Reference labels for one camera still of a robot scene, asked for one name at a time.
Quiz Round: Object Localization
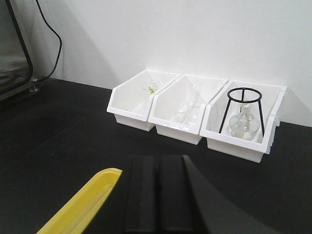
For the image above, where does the white bin right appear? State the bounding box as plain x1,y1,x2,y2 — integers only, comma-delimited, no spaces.
200,80,287,163

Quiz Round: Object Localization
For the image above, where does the round glass flask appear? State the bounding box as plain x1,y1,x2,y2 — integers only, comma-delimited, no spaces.
229,104,260,141

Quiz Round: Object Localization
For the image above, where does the white bin middle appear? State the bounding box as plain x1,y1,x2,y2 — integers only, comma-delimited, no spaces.
148,74,228,145

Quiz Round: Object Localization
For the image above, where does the black hanging cable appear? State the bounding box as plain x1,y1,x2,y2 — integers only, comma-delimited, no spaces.
34,0,63,82

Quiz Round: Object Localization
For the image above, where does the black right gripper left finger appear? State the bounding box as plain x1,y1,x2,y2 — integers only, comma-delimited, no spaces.
124,156,157,234

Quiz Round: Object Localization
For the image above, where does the glassware in middle bin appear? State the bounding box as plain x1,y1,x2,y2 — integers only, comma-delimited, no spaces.
173,98,203,125

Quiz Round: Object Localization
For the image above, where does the black wire tripod stand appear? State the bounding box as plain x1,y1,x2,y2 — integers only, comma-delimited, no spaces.
218,87,266,136

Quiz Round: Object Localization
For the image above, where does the metal cabinet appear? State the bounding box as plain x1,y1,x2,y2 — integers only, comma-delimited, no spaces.
0,0,38,101

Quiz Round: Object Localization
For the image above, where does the yellow plastic tray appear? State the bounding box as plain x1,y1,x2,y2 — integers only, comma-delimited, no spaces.
38,168,122,234

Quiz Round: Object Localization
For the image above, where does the white bin left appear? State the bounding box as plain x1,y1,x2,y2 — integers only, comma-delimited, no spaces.
107,70,181,132

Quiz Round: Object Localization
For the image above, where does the green item in bin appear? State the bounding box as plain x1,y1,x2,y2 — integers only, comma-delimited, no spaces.
148,86,157,94

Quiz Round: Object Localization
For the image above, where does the white bin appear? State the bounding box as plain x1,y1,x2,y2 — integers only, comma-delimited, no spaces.
148,74,228,145
107,70,181,132
200,80,287,163

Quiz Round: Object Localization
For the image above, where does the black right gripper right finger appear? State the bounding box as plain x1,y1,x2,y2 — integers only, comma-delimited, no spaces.
158,155,200,234

